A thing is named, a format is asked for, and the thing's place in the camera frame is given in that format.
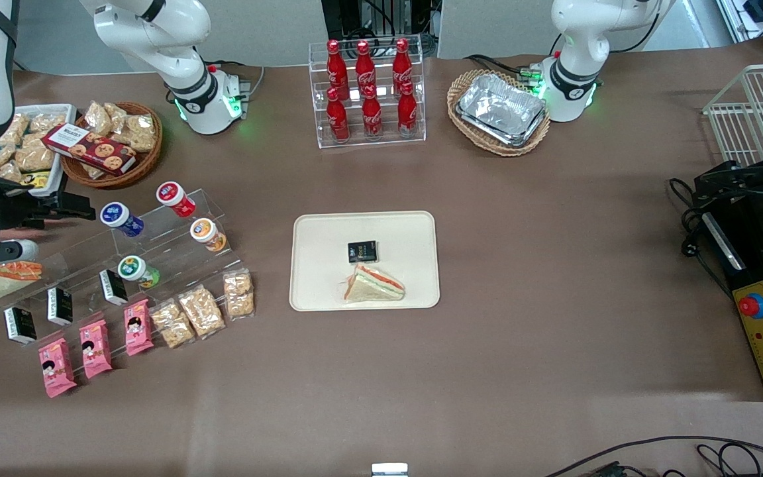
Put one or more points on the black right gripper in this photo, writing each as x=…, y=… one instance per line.
x=8, y=205

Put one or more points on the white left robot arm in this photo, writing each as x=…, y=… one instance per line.
x=577, y=46

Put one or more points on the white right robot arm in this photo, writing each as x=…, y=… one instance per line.
x=176, y=40

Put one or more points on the green gum bottle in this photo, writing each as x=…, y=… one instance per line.
x=136, y=270

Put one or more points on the red gum bottle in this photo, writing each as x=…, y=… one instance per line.
x=175, y=197

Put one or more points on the orange gum bottle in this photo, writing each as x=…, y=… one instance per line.
x=208, y=234

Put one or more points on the aluminium foil tray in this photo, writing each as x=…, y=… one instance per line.
x=487, y=134
x=501, y=106

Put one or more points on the beige plastic serving tray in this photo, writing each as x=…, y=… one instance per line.
x=408, y=278

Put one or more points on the white plastic bin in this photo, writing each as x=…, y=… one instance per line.
x=57, y=179

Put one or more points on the yellow black snack pack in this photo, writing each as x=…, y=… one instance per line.
x=37, y=179

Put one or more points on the dark red cookie box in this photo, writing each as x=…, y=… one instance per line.
x=90, y=150

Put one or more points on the round brown wicker basket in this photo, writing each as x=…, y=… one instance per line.
x=143, y=169

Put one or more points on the small black snack box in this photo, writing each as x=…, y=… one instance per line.
x=362, y=252
x=60, y=306
x=114, y=287
x=20, y=324

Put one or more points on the clear acrylic stepped shelf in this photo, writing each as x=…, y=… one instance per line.
x=176, y=258

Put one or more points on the pink snack pack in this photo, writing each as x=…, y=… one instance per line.
x=95, y=349
x=138, y=327
x=57, y=368

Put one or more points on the brown table cover sheet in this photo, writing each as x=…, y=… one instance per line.
x=554, y=344

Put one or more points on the red cola bottle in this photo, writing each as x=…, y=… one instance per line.
x=407, y=112
x=338, y=119
x=364, y=66
x=335, y=66
x=372, y=116
x=402, y=63

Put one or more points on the oval light wicker basket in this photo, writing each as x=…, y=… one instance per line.
x=464, y=83

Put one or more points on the clear acrylic bottle rack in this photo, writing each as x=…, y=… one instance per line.
x=414, y=142

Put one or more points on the black equipment rack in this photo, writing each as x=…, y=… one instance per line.
x=375, y=16

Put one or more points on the small white box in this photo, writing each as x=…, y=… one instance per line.
x=389, y=470

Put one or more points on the aluminium frame profile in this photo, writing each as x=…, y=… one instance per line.
x=762, y=20

